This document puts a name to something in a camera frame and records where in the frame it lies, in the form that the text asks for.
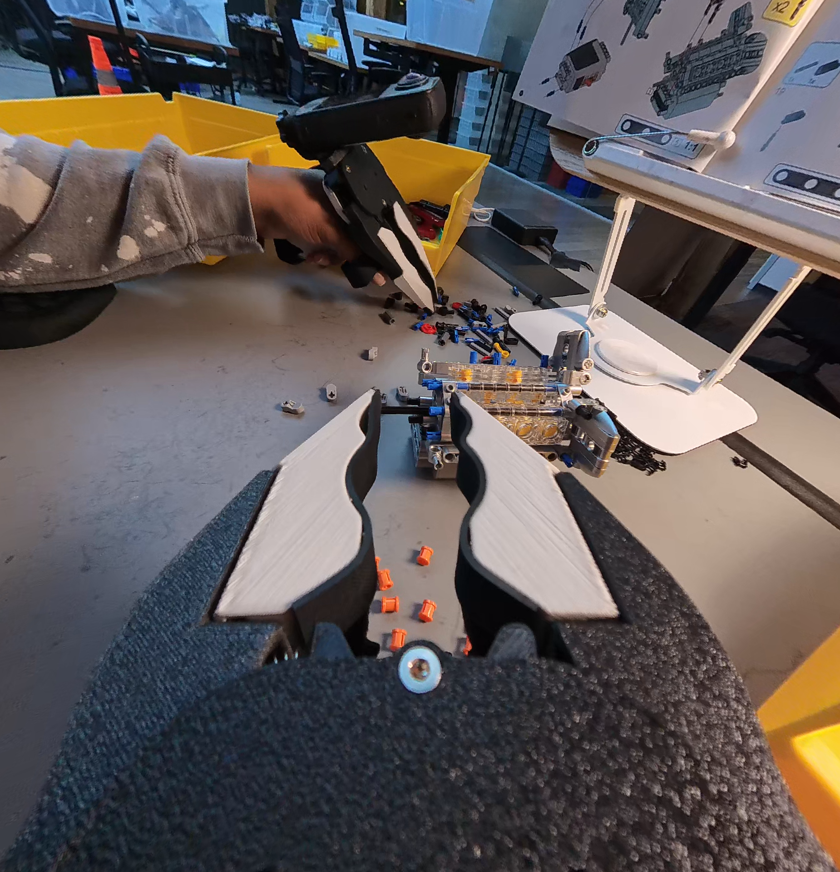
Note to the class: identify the pile of black pins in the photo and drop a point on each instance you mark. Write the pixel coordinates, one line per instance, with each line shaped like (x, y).
(642, 457)

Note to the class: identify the black office chair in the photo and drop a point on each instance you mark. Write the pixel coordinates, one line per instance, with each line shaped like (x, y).
(304, 61)

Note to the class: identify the large yellow plastic bin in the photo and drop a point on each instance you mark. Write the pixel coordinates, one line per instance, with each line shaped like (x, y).
(441, 170)

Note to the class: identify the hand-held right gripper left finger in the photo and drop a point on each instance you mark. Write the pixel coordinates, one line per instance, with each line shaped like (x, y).
(298, 538)

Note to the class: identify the white book stand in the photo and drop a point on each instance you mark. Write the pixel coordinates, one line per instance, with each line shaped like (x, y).
(665, 395)

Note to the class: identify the building instruction booklet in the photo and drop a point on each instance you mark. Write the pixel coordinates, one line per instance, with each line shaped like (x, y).
(693, 68)

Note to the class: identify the toy brick engine model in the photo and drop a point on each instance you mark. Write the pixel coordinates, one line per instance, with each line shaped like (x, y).
(529, 409)

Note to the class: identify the pile of coloured brick parts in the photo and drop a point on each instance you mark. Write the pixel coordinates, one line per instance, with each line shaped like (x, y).
(454, 324)

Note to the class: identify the heap of dark brick beams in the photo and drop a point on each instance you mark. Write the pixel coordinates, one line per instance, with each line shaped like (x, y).
(427, 218)

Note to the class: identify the grey desk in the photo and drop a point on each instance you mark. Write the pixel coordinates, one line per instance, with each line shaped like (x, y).
(121, 450)

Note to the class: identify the person's left forearm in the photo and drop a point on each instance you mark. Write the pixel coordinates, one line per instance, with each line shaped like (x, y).
(107, 205)

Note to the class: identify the person's left hand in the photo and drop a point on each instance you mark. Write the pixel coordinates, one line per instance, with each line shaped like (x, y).
(298, 211)

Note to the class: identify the background desk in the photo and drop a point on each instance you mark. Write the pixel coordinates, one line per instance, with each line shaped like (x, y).
(134, 34)

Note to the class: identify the cluster of orange bushes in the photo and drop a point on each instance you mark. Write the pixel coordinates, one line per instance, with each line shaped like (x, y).
(426, 611)

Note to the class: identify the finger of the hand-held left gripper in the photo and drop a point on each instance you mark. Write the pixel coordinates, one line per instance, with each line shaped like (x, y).
(373, 245)
(413, 259)

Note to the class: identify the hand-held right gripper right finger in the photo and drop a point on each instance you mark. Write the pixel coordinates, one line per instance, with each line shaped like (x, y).
(536, 538)

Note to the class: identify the black power adapter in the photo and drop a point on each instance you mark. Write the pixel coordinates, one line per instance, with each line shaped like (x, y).
(525, 226)

